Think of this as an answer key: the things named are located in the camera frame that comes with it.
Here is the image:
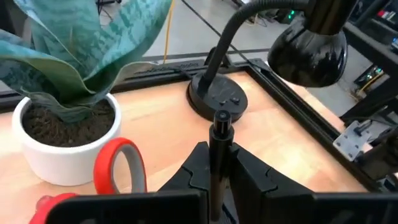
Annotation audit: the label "black metal stand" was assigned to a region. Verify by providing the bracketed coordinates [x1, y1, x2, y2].
[340, 18, 398, 122]

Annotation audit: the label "yellow extension cable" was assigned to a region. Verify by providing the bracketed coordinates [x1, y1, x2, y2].
[163, 0, 175, 63]

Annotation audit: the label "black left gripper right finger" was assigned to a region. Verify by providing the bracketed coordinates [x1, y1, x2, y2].
[229, 142, 313, 224]

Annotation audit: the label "red-handled scissors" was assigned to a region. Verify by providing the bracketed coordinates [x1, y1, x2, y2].
[29, 136, 149, 224]

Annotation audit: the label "black pen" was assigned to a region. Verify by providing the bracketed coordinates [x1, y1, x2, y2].
[208, 109, 236, 223]

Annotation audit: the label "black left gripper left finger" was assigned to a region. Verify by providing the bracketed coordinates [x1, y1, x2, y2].
[158, 141, 211, 192]

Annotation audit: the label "grey metal bracket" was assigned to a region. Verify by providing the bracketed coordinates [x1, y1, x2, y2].
[332, 120, 373, 162]

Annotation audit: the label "black perforated metal box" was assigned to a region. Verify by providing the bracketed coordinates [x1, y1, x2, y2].
[133, 61, 201, 77]

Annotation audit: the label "snake plant in white pot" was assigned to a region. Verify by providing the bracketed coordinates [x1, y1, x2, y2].
[0, 0, 174, 187]

